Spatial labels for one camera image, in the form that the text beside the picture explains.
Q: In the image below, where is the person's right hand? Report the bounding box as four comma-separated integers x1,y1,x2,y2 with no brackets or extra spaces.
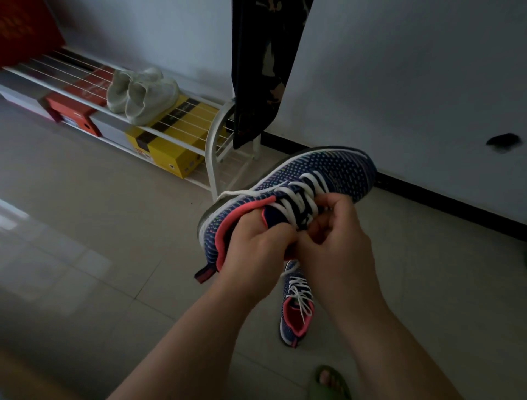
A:
295,192,390,320

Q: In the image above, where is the person's left hand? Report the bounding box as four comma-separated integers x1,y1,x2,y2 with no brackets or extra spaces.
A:
216,208,299,308

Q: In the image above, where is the white shoelace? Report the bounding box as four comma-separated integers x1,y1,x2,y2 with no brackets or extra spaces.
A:
281,263,316,325
216,170,330,230

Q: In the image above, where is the blue knit sneaker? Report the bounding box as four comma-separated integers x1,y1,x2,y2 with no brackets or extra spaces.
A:
279,259,316,349
194,146,378,284

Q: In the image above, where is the person's left forearm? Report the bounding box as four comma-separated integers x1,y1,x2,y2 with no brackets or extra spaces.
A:
106,282,256,400

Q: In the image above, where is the person's right forearm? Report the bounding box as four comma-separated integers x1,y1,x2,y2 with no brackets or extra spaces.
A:
333,301,464,400

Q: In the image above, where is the person's right leg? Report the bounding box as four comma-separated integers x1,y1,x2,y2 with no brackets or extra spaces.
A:
319,369,345,395

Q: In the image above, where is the black baseboard strip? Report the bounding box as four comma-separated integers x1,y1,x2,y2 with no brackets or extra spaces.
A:
260,131,527,243

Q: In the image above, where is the white metal shoe rack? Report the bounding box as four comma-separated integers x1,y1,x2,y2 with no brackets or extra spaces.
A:
0,47,262,203

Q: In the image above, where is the green foam slipper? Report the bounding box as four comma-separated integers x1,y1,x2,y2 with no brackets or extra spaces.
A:
309,364,353,400

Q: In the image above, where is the yellow shoe box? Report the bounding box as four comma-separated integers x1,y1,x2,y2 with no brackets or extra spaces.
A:
125,95,231,179

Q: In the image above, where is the black hanging garment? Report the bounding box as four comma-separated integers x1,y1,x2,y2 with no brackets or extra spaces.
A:
230,0,315,150

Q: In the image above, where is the red shoe box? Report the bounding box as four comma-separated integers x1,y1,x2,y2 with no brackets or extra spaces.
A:
43,65,116,138

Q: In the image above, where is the white and grey shoe box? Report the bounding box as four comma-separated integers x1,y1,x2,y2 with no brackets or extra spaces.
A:
0,84,63,124

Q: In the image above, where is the large red paper bag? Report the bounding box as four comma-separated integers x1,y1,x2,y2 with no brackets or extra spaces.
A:
0,0,66,69

